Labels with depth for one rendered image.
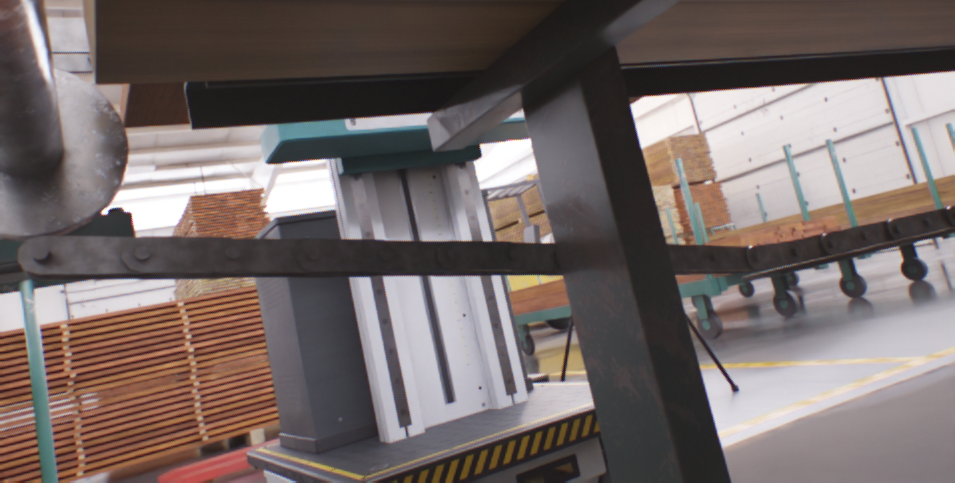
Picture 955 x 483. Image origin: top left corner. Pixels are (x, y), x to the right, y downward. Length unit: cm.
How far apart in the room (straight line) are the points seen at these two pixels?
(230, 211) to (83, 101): 1075
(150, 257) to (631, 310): 40
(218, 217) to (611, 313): 1081
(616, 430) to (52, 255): 49
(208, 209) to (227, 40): 1082
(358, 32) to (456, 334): 118
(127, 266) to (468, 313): 115
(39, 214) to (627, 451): 52
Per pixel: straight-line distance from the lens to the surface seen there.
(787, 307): 616
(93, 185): 66
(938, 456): 209
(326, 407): 169
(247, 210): 1145
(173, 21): 53
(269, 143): 146
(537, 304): 718
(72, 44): 69
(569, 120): 68
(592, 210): 67
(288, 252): 66
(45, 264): 64
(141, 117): 94
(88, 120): 68
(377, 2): 54
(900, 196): 828
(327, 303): 170
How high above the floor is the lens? 55
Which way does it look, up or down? 8 degrees up
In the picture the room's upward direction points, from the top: 13 degrees counter-clockwise
